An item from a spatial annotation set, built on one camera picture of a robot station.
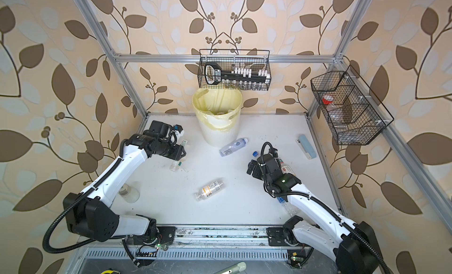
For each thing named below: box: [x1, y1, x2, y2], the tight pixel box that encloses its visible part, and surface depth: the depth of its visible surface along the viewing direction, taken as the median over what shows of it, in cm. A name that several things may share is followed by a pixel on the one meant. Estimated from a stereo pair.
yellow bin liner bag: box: [192, 88, 244, 131], surface depth 98 cm
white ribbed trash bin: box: [192, 100, 242, 148], surface depth 89 cm
